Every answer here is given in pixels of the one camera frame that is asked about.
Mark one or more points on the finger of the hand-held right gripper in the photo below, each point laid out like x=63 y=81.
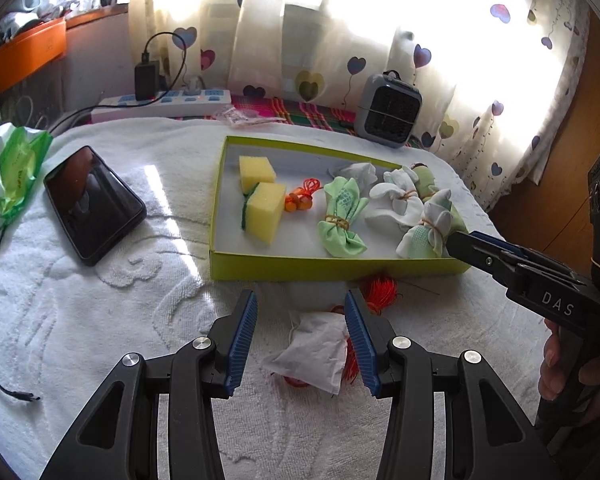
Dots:
x=480 y=257
x=530 y=262

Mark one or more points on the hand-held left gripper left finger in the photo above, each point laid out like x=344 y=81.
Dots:
x=242 y=340

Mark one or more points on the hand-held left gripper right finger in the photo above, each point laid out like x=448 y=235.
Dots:
x=360 y=345

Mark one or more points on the white paper sachet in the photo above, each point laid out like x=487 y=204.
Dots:
x=310 y=350

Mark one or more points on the light green towel roll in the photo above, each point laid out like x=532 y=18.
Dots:
x=425 y=177

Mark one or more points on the white sock bundle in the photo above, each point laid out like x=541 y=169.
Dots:
x=395 y=202

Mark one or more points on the shallow lime green box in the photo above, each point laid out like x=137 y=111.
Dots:
x=300 y=240

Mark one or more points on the yellow sponge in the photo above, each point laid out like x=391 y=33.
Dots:
x=257 y=172
x=267 y=210

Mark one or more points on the printed green cloth bundle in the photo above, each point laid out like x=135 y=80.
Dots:
x=342 y=210

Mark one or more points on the person's right hand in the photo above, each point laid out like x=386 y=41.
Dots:
x=549 y=365

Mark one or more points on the small grey heater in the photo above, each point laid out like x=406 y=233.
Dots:
x=387 y=110

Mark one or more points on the heart print curtain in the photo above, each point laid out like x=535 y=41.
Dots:
x=480 y=60

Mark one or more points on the black smartphone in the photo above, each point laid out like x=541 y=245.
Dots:
x=95 y=205

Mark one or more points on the small clear plastic packet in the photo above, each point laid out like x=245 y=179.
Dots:
x=240 y=116

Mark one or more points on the plaid cloth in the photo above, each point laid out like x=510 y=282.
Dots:
x=305 y=112

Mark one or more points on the white power strip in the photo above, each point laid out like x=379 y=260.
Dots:
x=200 y=100

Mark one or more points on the black charger adapter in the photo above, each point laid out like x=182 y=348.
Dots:
x=146 y=82

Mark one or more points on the green tissue packet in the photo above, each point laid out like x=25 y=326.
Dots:
x=15 y=170

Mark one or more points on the orange shelf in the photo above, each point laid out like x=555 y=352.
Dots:
x=25 y=50

